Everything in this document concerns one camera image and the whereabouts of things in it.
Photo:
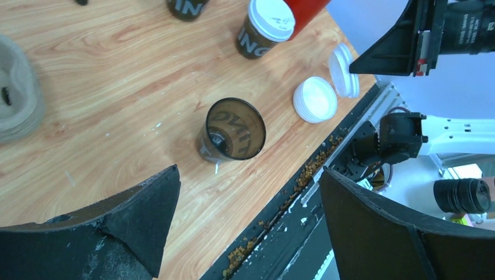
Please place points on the grey pulp cup carrier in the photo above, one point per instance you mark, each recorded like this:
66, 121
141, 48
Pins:
22, 101

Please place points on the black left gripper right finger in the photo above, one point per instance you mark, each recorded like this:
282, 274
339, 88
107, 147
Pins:
374, 237

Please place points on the grey camera tripod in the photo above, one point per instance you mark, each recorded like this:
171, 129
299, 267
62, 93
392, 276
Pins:
82, 2

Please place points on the brown coffee cup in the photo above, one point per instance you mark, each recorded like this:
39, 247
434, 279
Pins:
233, 130
250, 43

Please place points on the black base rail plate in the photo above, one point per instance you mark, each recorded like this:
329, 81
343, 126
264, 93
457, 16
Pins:
288, 239

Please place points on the black paper cup stack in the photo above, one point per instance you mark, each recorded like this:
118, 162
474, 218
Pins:
186, 10

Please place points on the white plastic lid stack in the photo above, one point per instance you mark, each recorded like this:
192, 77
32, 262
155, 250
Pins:
314, 100

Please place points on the red straw holder cup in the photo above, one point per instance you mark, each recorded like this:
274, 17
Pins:
304, 12

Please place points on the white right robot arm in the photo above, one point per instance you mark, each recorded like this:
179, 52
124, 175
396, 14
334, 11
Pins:
468, 29

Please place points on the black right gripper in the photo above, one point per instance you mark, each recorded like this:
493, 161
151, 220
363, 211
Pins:
416, 35

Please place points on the white single cup lid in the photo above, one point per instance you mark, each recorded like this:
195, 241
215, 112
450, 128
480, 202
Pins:
274, 19

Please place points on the black cup stack off-table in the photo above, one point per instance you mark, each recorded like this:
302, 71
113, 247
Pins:
471, 196

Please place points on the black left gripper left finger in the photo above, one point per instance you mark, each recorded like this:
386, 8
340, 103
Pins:
120, 237

